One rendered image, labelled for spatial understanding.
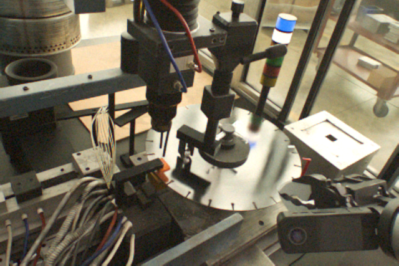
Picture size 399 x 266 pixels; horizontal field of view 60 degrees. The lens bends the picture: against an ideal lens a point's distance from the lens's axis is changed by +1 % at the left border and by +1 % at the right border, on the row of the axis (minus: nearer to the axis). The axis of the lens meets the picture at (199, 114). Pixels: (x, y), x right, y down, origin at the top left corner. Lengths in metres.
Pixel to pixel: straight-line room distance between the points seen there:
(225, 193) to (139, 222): 0.16
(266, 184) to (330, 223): 0.25
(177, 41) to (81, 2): 0.17
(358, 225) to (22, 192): 0.57
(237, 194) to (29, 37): 0.76
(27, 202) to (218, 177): 0.37
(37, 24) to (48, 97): 0.43
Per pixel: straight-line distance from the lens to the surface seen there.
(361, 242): 0.47
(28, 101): 0.70
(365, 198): 0.51
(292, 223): 0.44
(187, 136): 0.64
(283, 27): 0.88
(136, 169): 0.61
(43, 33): 1.12
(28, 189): 0.73
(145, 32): 0.45
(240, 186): 0.65
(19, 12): 1.09
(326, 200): 0.50
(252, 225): 0.73
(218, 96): 0.55
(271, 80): 0.94
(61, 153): 0.88
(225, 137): 0.69
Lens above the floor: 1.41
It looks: 35 degrees down
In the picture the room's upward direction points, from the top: 10 degrees clockwise
